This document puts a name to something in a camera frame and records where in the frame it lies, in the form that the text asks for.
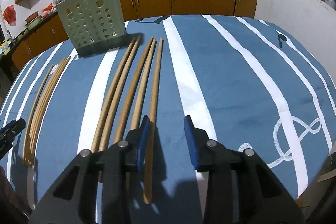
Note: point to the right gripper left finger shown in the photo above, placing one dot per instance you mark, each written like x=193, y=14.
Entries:
x=72, y=196

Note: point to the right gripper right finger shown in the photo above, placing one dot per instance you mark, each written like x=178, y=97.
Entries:
x=241, y=188

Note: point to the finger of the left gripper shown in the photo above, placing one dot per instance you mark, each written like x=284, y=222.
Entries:
x=8, y=134

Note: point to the thin wooden chopstick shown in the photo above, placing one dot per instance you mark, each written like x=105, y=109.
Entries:
x=36, y=108
x=39, y=108

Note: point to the dark thin chopstick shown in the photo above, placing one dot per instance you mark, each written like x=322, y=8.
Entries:
x=30, y=119

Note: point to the blue white striped tablecloth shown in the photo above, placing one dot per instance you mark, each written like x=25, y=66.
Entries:
x=231, y=75

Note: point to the stacked bowls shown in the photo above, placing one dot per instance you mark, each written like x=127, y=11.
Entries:
x=32, y=20

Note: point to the red plastic bag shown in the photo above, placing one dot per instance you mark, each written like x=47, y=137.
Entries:
x=9, y=15

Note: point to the green perforated utensil holder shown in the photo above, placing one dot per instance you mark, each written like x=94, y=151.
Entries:
x=93, y=26

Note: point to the wooden base cabinets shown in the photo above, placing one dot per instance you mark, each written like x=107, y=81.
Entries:
x=50, y=31

